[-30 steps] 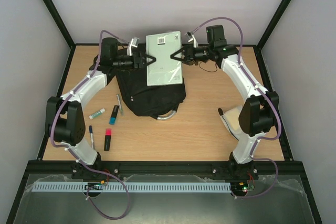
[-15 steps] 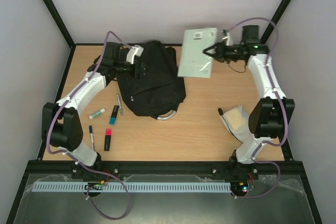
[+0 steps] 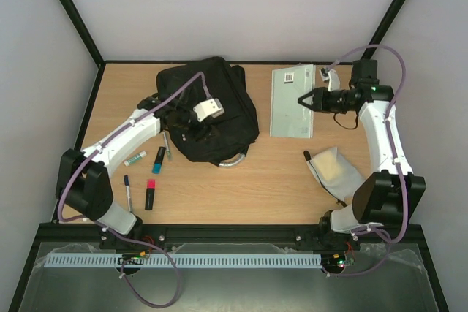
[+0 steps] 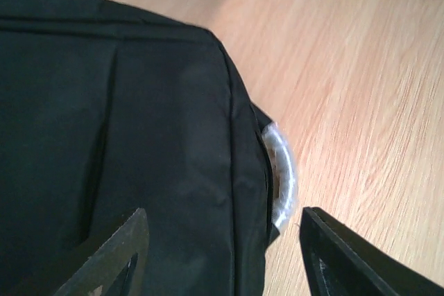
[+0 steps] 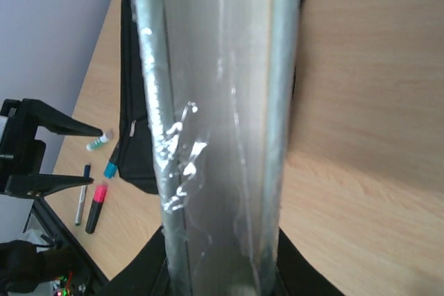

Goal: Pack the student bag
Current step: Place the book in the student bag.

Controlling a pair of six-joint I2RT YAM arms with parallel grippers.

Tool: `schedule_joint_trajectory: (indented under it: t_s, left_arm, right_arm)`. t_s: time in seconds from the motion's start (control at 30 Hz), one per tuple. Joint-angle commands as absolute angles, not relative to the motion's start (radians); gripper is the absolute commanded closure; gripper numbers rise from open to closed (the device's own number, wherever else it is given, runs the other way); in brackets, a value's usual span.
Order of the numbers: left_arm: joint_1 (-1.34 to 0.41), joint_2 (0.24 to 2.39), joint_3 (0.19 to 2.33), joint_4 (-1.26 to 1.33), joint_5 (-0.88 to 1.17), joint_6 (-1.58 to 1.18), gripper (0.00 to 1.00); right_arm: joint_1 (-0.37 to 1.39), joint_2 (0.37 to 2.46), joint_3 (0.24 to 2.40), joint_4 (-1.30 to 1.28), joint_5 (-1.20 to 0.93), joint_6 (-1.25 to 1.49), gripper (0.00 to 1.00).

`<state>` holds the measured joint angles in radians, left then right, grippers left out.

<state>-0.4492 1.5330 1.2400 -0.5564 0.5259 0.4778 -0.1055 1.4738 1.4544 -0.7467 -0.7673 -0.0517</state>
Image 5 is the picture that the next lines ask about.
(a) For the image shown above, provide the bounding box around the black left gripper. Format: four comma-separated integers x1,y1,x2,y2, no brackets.
1,98,103,199

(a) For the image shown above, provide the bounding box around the grey plastic-wrapped notebook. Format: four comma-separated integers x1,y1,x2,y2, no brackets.
126,0,302,296

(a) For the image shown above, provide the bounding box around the black student bag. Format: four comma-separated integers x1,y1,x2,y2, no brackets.
100,0,344,296

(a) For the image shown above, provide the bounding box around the blue-capped white pen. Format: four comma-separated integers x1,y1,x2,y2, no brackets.
75,164,91,226

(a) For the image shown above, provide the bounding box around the green glue stick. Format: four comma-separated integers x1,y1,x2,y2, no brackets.
86,130,114,151

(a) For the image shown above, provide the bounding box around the pink highlighter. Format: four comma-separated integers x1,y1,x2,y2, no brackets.
85,184,108,234

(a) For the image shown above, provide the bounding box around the blue highlighter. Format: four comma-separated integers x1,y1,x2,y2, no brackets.
103,142,120,179

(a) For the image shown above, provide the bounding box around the black aluminium frame rail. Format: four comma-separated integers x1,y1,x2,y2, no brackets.
25,200,108,295

